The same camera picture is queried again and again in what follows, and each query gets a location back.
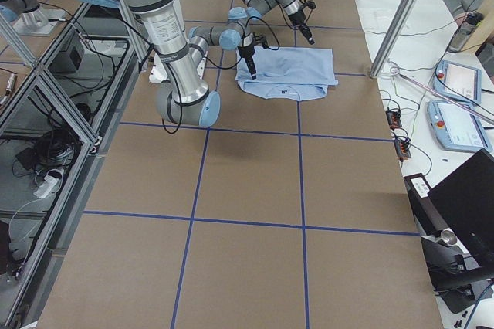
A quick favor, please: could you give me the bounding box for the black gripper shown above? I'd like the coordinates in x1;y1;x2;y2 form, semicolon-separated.
289;10;315;45
237;45;257;80

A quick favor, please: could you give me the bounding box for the light blue t-shirt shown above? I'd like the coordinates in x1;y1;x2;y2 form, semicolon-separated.
235;46;338;101

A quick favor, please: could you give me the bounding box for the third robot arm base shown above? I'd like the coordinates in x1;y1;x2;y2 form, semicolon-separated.
1;0;66;36

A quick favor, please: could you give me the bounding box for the long metal grabber stick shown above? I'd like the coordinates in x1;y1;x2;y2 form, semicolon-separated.
390;66;493;124

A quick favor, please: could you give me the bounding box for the orange black usb hub upper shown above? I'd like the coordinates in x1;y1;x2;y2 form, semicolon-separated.
385;110;402;130

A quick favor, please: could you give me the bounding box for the orange black usb hub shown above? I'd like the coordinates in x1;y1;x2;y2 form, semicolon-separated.
385;110;402;130
394;137;411;162

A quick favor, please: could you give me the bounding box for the orange black usb hub lower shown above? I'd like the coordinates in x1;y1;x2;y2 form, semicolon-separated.
394;137;411;162

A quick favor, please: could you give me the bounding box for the upper teach pendant tablet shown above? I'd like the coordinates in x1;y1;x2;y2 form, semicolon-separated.
433;60;482;103

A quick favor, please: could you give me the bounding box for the teach pendant tablet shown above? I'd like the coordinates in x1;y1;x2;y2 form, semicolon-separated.
433;60;482;103
427;100;492;153

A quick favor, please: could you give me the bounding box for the lower teach pendant tablet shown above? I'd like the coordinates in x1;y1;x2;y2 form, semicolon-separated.
427;100;492;153

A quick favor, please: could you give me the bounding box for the white power strip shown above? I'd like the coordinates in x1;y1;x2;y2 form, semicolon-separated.
33;175;61;198

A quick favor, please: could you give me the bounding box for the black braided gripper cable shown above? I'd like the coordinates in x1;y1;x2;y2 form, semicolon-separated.
246;15;281;52

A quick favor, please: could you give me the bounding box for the aluminium frame post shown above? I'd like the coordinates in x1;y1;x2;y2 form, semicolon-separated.
369;0;417;79

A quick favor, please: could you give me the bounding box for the aluminium frame cage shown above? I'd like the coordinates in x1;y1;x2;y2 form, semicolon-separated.
1;3;149;328

